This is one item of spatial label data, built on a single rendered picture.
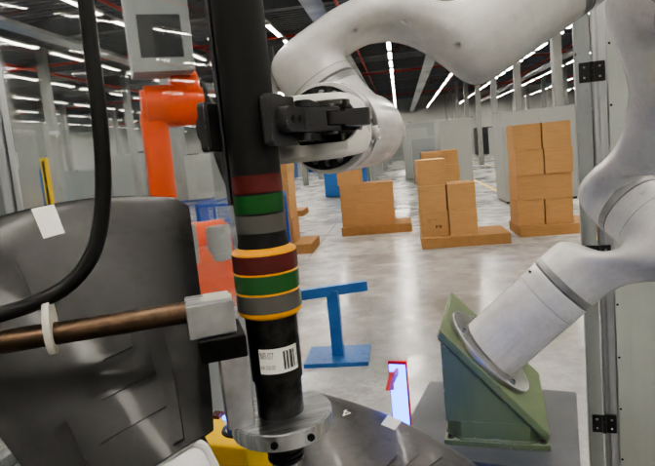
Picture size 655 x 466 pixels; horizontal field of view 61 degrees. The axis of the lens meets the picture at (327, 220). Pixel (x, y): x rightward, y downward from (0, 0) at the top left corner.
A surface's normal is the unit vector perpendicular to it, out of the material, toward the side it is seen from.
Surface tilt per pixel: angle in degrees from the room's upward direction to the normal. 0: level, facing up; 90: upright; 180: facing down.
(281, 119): 90
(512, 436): 90
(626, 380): 90
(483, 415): 90
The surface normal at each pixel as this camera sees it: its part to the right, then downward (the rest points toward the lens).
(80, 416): 0.09, -0.49
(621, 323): -0.32, 0.15
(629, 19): -0.79, 0.61
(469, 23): -0.13, -0.05
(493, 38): 0.05, 0.37
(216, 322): 0.27, 0.09
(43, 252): 0.26, -0.60
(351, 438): 0.11, -0.99
